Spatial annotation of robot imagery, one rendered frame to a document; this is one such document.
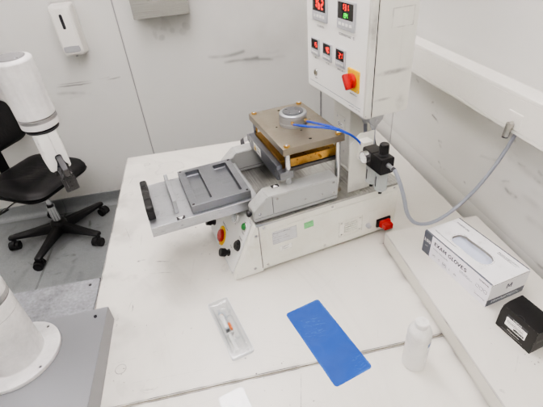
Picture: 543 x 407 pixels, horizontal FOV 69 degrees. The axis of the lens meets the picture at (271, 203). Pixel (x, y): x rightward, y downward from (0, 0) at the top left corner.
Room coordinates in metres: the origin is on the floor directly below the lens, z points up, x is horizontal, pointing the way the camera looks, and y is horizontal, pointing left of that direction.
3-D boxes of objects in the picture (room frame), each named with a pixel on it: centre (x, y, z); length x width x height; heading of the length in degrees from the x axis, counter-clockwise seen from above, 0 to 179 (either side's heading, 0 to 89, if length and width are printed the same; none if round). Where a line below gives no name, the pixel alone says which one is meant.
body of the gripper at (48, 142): (0.89, 0.52, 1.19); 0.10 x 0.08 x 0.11; 35
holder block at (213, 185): (0.97, 0.16, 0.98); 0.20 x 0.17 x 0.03; 19
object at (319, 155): (1.05, -0.08, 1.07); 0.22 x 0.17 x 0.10; 19
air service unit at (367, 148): (0.89, -0.28, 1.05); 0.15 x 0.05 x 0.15; 19
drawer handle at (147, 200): (0.91, 0.34, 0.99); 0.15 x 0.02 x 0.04; 19
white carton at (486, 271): (0.73, -0.50, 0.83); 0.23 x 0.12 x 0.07; 19
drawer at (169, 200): (0.96, 0.21, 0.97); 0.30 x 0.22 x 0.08; 109
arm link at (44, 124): (0.89, 0.52, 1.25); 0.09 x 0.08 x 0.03; 35
